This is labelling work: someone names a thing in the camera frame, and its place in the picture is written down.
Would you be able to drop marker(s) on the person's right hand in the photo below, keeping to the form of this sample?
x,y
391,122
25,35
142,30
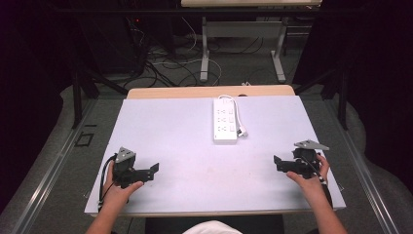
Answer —
x,y
310,183

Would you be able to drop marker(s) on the white power strip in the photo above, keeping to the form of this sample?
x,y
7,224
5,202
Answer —
x,y
224,121

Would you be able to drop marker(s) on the black equipment cabinet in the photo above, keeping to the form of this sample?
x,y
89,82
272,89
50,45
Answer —
x,y
110,42

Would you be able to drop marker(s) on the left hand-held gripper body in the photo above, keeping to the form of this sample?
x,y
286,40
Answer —
x,y
125,162

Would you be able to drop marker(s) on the black metal stand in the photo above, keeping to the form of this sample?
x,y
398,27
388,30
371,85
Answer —
x,y
78,94
342,94

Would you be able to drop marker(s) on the person's white shirt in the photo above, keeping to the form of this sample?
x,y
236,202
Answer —
x,y
212,228

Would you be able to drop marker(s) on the person's left hand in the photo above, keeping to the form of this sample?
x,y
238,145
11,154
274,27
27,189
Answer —
x,y
118,193

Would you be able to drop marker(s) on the aluminium floor rail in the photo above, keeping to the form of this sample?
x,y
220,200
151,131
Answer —
x,y
48,175
363,175

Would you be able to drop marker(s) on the white desk with metal legs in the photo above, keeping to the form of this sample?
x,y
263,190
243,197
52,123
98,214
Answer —
x,y
243,31

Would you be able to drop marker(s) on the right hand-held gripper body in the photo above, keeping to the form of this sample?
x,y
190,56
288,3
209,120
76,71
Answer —
x,y
305,159

